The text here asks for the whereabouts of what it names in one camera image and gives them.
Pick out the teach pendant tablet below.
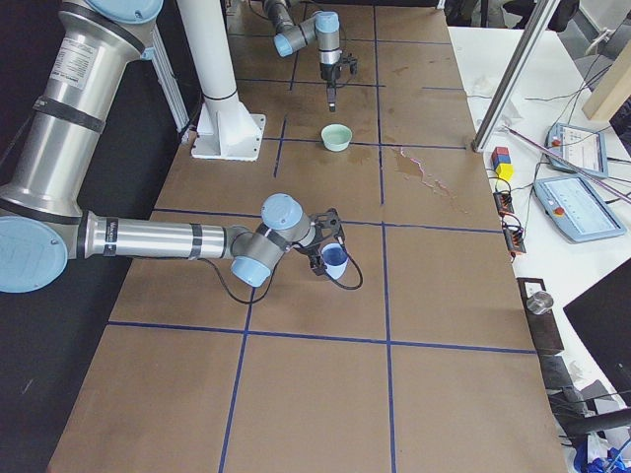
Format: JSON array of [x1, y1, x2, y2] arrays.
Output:
[[533, 175, 626, 242], [545, 123, 609, 177]]

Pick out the reacher grabber stick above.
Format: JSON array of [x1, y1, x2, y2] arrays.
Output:
[[502, 125, 631, 203]]

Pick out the far teach pendant tablet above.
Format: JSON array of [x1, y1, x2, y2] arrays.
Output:
[[545, 123, 609, 177]]

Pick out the white mounting pillar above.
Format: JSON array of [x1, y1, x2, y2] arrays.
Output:
[[177, 0, 266, 162]]

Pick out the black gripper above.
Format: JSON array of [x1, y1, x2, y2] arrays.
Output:
[[319, 63, 341, 112], [306, 237, 326, 276]]

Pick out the near teach pendant tablet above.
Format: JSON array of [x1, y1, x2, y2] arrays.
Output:
[[533, 175, 626, 242]]

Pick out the orange black power adapter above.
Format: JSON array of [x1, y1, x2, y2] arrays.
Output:
[[493, 191, 514, 216]]

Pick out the green bowl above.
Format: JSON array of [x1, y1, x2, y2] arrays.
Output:
[[320, 123, 353, 152]]

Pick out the small metal cup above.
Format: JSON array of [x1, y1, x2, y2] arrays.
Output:
[[526, 291, 554, 315]]

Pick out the red blue yellow blocks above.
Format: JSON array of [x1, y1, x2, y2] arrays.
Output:
[[491, 146, 514, 181]]

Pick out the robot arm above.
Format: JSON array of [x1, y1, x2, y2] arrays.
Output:
[[262, 0, 342, 112], [1, 1, 284, 306]]

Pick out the blue plastic cup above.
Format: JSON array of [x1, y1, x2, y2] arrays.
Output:
[[321, 243, 349, 280]]

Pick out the aluminium frame post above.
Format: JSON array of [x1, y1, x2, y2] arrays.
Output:
[[471, 0, 560, 152]]

